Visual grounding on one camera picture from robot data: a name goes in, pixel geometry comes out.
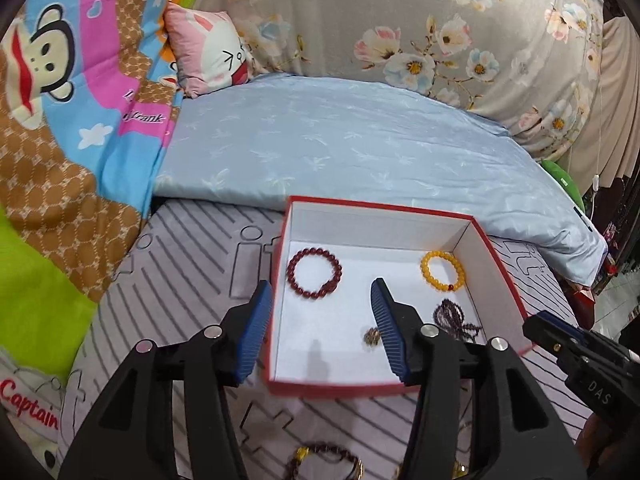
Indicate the cartoon monkey blanket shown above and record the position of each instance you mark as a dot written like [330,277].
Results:
[75,170]

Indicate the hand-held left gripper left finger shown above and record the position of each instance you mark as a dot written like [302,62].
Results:
[256,327]

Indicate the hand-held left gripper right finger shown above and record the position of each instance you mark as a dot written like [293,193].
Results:
[389,330]

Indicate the pink rabbit pillow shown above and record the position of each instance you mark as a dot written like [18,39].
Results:
[210,50]

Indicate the beige curtain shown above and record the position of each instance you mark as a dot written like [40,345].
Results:
[620,90]

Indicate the green plush cushion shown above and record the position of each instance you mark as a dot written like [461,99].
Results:
[562,176]

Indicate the grey floral quilt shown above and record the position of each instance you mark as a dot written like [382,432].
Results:
[425,20]

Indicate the grey striped bed sheet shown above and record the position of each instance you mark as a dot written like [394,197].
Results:
[190,270]

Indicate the red cardboard box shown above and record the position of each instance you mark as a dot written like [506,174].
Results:
[350,355]

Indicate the white cartoon print cloth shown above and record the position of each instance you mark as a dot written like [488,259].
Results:
[25,402]

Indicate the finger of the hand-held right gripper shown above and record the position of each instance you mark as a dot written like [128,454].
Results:
[547,337]
[562,319]

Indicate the light blue quilt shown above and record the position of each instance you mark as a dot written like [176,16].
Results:
[375,145]

